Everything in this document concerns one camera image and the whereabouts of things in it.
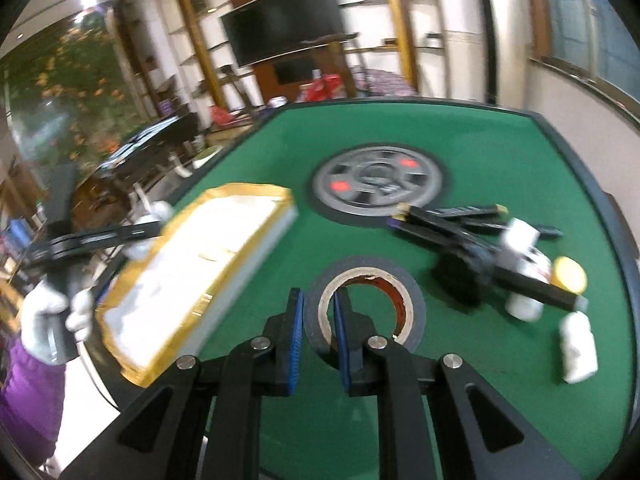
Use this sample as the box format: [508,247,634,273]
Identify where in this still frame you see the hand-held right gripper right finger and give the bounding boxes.
[332,287,583,480]

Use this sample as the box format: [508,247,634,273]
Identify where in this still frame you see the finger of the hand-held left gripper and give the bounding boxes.
[50,220,169,260]

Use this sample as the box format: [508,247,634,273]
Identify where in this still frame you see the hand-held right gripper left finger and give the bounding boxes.
[60,287,306,480]

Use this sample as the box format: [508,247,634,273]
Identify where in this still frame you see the black tape roll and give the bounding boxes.
[304,255,427,361]

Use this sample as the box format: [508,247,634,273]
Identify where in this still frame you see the white box with gold trim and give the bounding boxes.
[95,183,299,388]

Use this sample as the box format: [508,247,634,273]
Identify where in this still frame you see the black fan-shaped plastic part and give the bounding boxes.
[431,244,495,312]

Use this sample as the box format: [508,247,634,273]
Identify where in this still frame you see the black marker pen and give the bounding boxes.
[389,205,589,312]

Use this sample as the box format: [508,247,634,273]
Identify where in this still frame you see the white plastic bottle red label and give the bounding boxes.
[499,216,554,285]

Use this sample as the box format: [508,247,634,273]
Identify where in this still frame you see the person's left forearm purple sleeve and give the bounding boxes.
[0,337,68,467]

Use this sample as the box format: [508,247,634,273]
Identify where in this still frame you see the person's left hand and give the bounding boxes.
[19,279,97,364]

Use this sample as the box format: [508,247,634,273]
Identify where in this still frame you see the black side table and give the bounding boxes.
[97,112,202,183]

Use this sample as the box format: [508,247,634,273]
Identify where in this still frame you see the grey round table centre panel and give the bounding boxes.
[311,143,450,226]

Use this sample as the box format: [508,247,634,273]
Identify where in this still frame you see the red plastic bag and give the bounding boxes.
[299,73,347,104]

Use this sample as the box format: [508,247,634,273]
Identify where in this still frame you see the patterned cloth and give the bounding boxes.
[350,66,419,97]

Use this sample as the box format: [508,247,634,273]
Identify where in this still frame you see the black flat television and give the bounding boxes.
[220,0,347,69]

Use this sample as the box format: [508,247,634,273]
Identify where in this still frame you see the black upright pole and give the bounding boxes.
[474,0,502,107]

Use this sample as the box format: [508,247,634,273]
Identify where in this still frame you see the window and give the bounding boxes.
[537,0,640,96]

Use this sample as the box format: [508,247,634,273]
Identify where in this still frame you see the flower wall mural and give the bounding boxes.
[0,12,138,166]

